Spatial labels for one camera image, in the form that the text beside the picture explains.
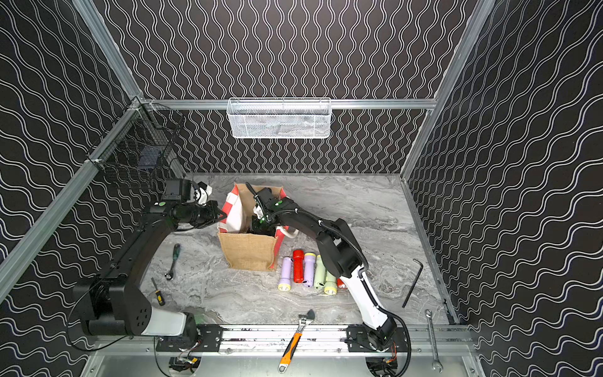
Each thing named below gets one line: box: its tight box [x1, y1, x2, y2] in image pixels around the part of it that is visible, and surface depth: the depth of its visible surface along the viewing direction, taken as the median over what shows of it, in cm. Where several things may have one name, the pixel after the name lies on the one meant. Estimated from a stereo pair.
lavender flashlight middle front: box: [303, 252, 317, 288], surface depth 89 cm
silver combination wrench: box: [424, 308, 444, 374], surface depth 74 cm
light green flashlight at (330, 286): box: [323, 270, 338, 296], surface depth 85 cm
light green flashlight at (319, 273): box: [314, 254, 326, 290], surface depth 87 cm
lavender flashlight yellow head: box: [277, 256, 293, 292], surface depth 87 cm
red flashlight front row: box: [292, 249, 306, 284], surface depth 90 cm
